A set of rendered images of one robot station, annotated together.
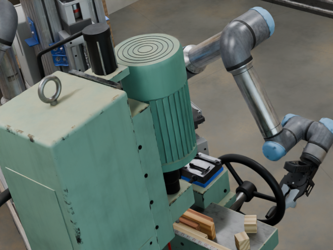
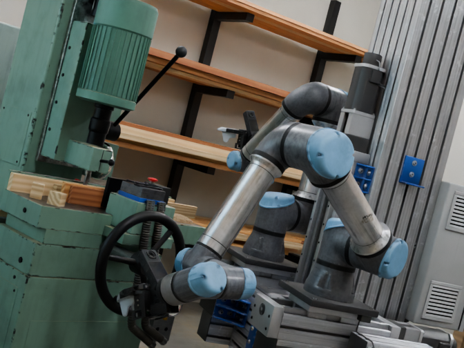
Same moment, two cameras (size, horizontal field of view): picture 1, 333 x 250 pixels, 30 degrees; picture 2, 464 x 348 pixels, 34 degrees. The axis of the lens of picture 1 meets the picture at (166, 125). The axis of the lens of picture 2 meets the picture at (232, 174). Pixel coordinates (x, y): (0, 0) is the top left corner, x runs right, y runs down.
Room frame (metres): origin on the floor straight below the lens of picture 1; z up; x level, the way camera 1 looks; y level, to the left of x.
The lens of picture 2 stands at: (1.74, -2.22, 1.18)
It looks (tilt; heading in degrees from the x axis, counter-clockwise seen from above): 2 degrees down; 90
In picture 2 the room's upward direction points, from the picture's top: 14 degrees clockwise
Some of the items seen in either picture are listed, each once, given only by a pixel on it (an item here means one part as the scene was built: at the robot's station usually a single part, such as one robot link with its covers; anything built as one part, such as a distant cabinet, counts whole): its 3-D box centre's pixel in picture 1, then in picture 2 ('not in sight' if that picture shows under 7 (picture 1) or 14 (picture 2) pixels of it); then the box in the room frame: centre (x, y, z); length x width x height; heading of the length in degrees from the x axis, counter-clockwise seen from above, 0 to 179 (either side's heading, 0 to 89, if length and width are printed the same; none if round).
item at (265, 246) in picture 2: not in sight; (266, 242); (1.92, 0.45, 0.87); 0.15 x 0.15 x 0.10
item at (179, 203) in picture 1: (168, 205); (88, 159); (1.32, 0.03, 1.03); 0.14 x 0.07 x 0.09; 135
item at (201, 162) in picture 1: (195, 166); (147, 190); (1.52, -0.07, 0.99); 0.13 x 0.11 x 0.06; 45
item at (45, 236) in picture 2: not in sight; (85, 233); (1.37, -0.02, 0.82); 0.40 x 0.21 x 0.04; 45
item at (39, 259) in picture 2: not in sight; (47, 237); (1.24, 0.10, 0.76); 0.57 x 0.45 x 0.09; 135
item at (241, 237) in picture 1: (242, 241); (36, 190); (1.24, -0.15, 0.92); 0.03 x 0.03 x 0.04; 12
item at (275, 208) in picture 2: not in sight; (275, 210); (1.93, 0.45, 0.98); 0.13 x 0.12 x 0.14; 36
